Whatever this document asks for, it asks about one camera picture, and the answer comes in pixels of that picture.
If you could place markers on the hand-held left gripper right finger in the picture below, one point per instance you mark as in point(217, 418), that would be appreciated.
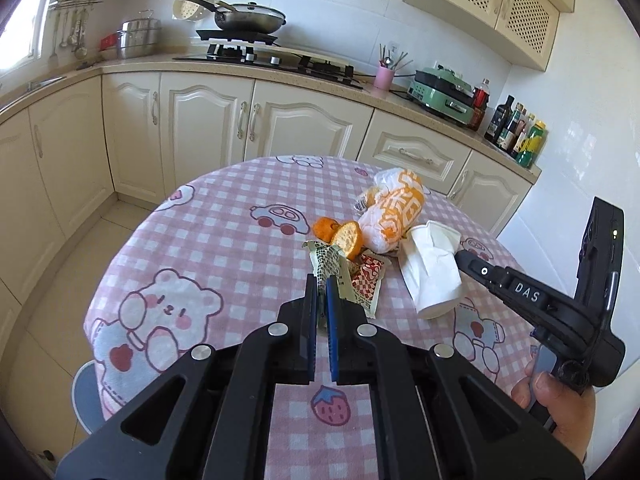
point(332, 325)

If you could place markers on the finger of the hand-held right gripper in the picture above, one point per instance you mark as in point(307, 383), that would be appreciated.
point(480, 272)

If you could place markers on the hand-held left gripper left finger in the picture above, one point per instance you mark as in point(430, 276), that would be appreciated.
point(311, 320)

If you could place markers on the white paper cup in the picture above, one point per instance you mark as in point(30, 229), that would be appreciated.
point(430, 270)

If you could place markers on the red white checked wrapper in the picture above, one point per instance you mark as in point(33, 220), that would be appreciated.
point(370, 272)

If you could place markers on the green white snack wrapper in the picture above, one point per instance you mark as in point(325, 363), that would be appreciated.
point(330, 257)

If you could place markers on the large orange peel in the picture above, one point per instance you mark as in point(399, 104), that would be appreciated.
point(348, 239)

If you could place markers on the small orange peel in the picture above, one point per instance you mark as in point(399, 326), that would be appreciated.
point(326, 229)

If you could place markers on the orange printed white bag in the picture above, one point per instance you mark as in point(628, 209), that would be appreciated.
point(395, 210)

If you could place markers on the blue plastic bucket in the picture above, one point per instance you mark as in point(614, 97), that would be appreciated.
point(87, 400)

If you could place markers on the person's right hand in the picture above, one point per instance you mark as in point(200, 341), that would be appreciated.
point(570, 410)

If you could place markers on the round table pink checked cloth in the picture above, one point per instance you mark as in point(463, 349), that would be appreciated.
point(210, 240)

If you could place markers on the green yellow bottle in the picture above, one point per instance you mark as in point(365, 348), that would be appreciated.
point(532, 145)

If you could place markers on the dark sauce bottle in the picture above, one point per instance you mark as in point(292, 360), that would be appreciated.
point(509, 132)
point(521, 140)

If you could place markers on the dark glass bottle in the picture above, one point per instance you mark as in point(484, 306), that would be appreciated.
point(497, 120)

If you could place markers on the green electric grill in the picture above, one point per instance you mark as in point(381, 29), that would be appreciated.
point(442, 95)

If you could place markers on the pink utensil holder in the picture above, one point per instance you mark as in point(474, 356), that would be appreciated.
point(384, 79)

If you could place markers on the cream base cabinets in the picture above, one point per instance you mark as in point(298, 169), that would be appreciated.
point(200, 120)

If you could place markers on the black gas hob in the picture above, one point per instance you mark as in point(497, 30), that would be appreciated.
point(280, 62)

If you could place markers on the black wok with lid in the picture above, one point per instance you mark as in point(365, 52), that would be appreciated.
point(250, 17)

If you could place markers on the steel steamer pot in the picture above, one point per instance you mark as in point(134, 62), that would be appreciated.
point(139, 35)

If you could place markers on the white bowl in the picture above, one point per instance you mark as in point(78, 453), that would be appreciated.
point(107, 55)

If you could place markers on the cream colander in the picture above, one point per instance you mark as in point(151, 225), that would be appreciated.
point(187, 7)

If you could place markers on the black round lid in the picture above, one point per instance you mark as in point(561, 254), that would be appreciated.
point(89, 64)

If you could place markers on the red bowl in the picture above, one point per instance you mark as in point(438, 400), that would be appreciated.
point(107, 41)

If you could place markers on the steel kitchen sink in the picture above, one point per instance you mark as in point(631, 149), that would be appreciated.
point(47, 82)

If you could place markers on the hanging steel ladle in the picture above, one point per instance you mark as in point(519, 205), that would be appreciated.
point(65, 32)
point(80, 42)

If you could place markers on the hanging steel spatula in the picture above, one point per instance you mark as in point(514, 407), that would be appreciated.
point(53, 35)

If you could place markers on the kitchen window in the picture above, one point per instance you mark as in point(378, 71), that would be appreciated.
point(25, 35)

